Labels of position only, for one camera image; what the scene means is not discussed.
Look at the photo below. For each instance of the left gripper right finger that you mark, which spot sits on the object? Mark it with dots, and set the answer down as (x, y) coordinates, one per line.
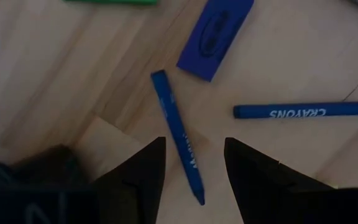
(259, 186)

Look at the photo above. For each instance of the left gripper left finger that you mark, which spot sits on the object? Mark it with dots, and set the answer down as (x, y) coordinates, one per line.
(145, 180)

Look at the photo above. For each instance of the blue crayon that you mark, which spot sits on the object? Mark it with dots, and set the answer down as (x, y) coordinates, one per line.
(179, 137)
(291, 111)

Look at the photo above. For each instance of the green eraser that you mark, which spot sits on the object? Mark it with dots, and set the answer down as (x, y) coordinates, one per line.
(110, 1)

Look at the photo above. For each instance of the blue rectangular eraser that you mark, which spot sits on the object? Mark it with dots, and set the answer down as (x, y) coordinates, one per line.
(213, 37)

